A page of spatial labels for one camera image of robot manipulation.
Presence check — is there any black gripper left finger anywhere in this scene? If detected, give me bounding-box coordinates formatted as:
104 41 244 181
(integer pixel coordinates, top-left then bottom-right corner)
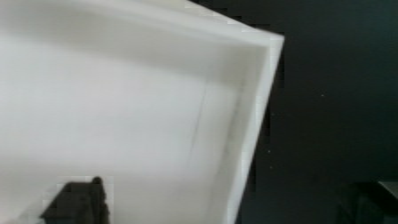
40 177 111 224

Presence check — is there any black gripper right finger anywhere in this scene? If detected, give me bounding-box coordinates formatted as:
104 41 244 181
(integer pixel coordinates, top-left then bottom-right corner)
336 181 398 224

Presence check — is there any white drawer cabinet frame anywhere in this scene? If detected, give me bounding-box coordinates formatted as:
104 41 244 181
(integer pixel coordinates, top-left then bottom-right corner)
0 0 285 224

